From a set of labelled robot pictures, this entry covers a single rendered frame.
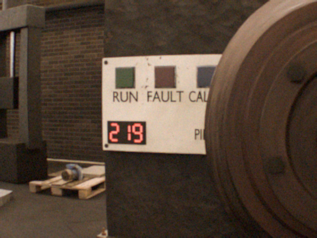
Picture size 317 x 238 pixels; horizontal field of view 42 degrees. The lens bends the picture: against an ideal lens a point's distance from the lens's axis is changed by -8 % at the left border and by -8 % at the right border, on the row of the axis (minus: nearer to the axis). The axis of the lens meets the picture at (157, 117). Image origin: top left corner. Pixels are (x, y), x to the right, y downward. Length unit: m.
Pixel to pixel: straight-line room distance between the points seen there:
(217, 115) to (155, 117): 0.20
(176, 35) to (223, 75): 0.21
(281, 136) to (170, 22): 0.38
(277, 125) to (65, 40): 7.47
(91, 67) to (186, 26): 6.83
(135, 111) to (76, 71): 6.95
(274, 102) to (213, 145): 0.15
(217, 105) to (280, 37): 0.14
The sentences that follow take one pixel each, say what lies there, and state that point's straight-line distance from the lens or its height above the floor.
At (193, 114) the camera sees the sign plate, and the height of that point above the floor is 1.13.
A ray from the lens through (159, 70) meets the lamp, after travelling 0.83.
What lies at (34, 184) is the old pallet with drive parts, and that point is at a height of 0.11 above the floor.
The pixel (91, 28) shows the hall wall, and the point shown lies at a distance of 7.73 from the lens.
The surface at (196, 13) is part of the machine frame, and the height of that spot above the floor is 1.32.
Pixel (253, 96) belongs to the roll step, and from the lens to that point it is 0.63.
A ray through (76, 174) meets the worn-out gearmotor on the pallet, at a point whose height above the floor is 0.23.
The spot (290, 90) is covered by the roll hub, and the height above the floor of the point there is 1.17.
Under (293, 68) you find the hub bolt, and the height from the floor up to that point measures 1.20.
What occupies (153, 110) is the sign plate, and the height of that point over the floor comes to 1.14.
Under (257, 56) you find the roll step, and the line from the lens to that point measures 0.65.
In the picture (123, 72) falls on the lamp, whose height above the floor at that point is 1.21.
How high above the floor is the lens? 1.17
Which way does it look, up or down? 3 degrees down
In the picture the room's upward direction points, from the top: straight up
